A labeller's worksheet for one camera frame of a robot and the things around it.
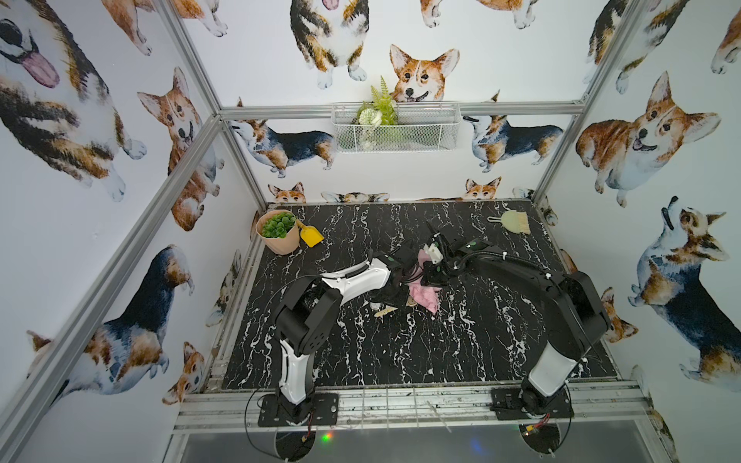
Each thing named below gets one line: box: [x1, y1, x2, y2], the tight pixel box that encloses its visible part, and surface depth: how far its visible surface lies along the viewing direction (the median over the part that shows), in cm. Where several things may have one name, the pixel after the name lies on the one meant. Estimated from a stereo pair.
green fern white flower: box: [356, 75, 400, 126], surface depth 83 cm
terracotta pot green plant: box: [255, 209, 301, 256], surface depth 99 cm
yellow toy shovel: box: [296, 218, 326, 248], surface depth 112 cm
